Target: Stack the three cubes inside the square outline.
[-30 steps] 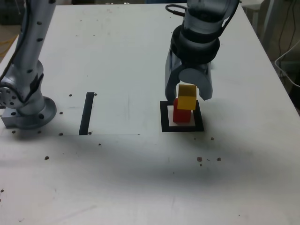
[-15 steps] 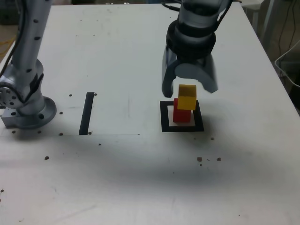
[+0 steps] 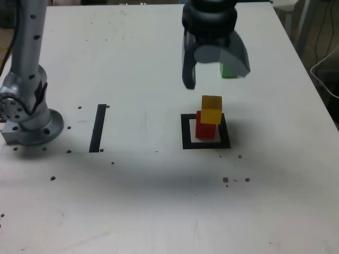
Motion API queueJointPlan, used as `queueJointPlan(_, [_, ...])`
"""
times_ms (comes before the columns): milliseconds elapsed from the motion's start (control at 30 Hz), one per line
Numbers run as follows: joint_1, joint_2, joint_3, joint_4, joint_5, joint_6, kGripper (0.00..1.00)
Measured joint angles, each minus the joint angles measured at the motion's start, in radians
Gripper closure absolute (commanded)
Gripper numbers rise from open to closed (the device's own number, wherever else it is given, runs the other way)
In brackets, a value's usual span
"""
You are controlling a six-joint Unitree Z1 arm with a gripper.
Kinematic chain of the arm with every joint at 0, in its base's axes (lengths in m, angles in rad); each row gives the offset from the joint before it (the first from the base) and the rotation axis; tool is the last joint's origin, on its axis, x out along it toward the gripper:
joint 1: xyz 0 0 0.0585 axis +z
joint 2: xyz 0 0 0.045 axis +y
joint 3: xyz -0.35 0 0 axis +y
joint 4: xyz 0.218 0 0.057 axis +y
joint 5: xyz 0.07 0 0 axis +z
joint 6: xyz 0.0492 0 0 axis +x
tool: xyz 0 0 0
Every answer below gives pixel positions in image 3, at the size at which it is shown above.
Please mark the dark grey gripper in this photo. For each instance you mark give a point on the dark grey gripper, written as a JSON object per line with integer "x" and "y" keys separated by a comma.
{"x": 212, "y": 41}

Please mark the green cube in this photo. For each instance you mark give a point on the green cube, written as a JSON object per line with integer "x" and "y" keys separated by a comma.
{"x": 226, "y": 73}

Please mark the yellow cube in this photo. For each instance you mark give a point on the yellow cube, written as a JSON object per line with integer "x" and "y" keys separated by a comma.
{"x": 210, "y": 113}

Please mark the red cube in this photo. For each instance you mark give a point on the red cube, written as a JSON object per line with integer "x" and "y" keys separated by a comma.
{"x": 205, "y": 131}

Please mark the black tape square outline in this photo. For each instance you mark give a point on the black tape square outline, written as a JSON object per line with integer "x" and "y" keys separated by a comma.
{"x": 185, "y": 132}

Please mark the white stool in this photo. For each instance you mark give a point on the white stool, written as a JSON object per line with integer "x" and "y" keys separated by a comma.
{"x": 286, "y": 4}

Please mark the black tape strip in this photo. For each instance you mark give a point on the black tape strip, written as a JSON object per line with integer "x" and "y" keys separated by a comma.
{"x": 97, "y": 129}

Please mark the white post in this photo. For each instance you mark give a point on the white post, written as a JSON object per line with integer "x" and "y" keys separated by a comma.
{"x": 304, "y": 23}

